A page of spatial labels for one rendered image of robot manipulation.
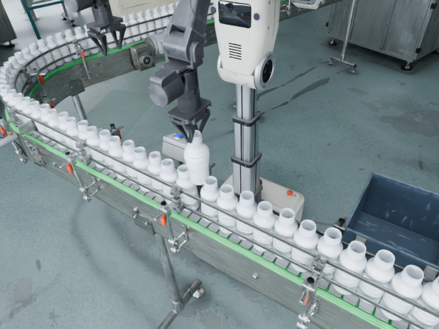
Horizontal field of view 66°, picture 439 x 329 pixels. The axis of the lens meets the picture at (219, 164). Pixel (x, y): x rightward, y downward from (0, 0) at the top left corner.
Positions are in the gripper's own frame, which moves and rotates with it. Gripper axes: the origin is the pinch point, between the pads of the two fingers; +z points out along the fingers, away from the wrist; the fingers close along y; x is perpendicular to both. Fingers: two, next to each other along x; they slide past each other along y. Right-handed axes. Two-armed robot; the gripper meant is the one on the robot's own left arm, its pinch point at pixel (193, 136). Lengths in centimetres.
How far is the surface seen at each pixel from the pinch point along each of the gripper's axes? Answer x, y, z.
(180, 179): 4.6, -3.1, 15.9
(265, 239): -25.0, -4.0, 23.0
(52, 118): 68, -3, 15
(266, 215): -24.4, -3.0, 14.0
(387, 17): 24, 371, 80
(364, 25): 48, 379, 94
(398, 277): -56, -2, 16
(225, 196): -11.9, -3.3, 14.0
